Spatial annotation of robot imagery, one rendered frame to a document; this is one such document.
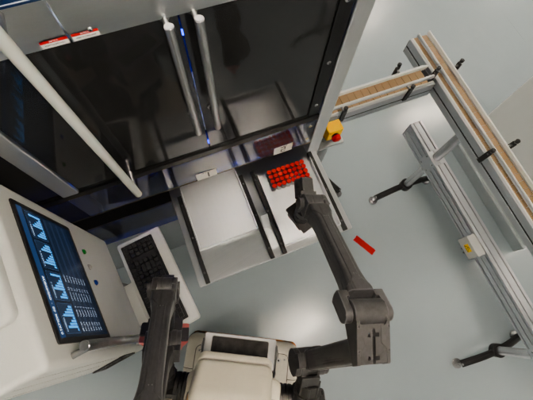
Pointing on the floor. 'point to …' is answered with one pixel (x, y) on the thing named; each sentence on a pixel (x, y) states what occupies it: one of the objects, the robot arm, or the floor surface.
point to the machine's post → (343, 59)
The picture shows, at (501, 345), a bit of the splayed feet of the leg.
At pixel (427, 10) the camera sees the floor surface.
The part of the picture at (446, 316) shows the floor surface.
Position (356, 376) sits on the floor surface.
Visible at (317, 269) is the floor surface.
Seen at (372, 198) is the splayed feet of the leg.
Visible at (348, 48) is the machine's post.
